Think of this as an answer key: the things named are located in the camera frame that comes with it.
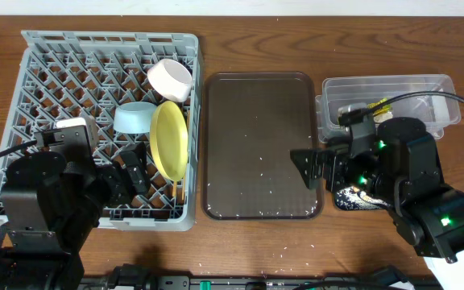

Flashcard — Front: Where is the yellow round plate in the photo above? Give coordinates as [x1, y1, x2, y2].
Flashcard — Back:
[150, 101, 189, 181]

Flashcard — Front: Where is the light blue bowl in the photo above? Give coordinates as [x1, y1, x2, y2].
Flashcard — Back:
[113, 101, 157, 134]

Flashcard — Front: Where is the wooden chopstick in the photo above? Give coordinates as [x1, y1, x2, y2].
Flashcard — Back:
[181, 111, 191, 205]
[172, 181, 177, 199]

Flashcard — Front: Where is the green snack wrapper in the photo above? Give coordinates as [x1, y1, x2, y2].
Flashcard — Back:
[367, 98, 392, 115]

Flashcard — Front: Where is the white bowl with food scraps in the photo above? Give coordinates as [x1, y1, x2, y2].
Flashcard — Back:
[147, 59, 193, 102]

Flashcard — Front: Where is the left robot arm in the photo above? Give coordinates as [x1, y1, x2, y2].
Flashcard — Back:
[0, 125, 151, 290]

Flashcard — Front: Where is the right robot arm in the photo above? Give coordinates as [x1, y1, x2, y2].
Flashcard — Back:
[290, 115, 464, 289]

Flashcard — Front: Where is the black waste tray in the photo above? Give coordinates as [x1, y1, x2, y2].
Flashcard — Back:
[333, 186, 390, 211]

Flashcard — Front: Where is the clear plastic waste bin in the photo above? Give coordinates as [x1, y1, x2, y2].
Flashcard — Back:
[315, 73, 462, 144]

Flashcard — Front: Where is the grey plastic dishwasher rack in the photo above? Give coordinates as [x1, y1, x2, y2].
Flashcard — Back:
[1, 31, 203, 231]

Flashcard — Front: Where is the dark brown serving tray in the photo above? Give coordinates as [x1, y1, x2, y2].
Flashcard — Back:
[201, 72, 324, 221]

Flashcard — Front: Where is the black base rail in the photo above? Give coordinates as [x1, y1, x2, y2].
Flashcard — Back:
[77, 264, 441, 290]

